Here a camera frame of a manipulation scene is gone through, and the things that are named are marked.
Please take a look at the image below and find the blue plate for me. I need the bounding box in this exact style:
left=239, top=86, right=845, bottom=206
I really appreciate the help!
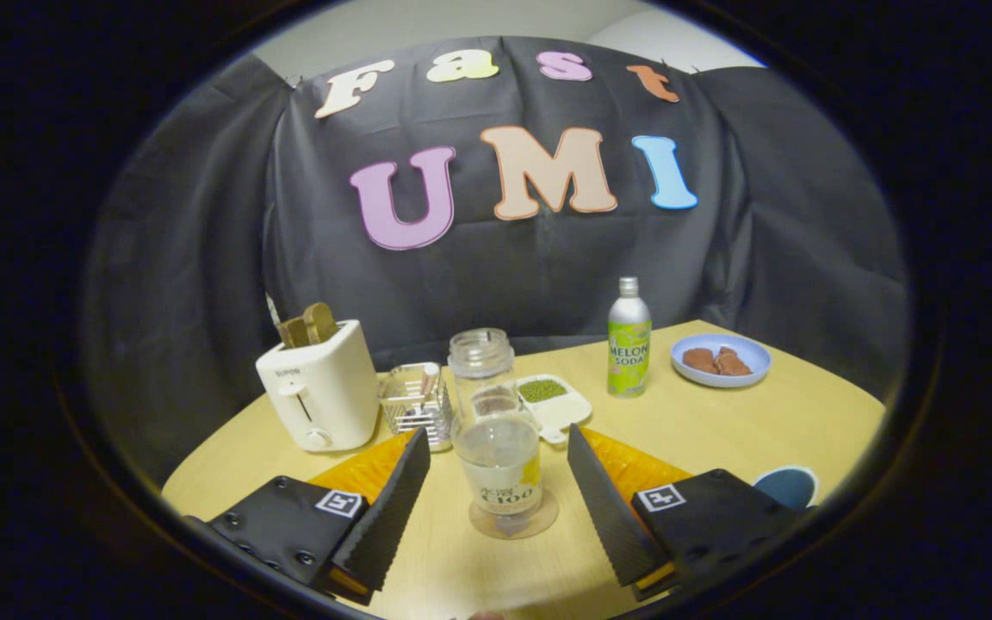
left=670, top=333, right=772, bottom=388

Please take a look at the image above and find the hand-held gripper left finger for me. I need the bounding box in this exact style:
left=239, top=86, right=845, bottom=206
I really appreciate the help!
left=208, top=427, right=431, bottom=604

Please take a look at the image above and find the white toaster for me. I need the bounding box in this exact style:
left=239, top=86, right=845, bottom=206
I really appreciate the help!
left=256, top=319, right=381, bottom=453

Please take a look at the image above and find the white divided dish of beans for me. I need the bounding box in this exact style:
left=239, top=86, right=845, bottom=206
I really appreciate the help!
left=517, top=374, right=592, bottom=445

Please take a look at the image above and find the clear juice bottle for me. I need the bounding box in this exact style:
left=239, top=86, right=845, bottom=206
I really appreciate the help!
left=449, top=328, right=543, bottom=536

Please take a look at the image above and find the round wooden coaster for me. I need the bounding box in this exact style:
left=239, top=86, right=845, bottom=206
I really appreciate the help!
left=469, top=487, right=560, bottom=540

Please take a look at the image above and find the clear utensil holder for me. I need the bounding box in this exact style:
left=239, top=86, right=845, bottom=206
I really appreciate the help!
left=378, top=363, right=454, bottom=452

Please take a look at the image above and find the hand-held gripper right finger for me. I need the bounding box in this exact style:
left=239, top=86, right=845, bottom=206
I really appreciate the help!
left=567, top=424, right=803, bottom=601

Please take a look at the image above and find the pale blue cup wooden handle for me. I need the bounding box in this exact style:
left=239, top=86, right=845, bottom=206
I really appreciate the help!
left=753, top=466, right=819, bottom=511

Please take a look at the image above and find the light wooden table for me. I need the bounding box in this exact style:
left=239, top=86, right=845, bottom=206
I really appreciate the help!
left=160, top=320, right=886, bottom=620

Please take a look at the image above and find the green soda bottle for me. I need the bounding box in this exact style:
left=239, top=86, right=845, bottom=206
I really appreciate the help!
left=606, top=276, right=653, bottom=399

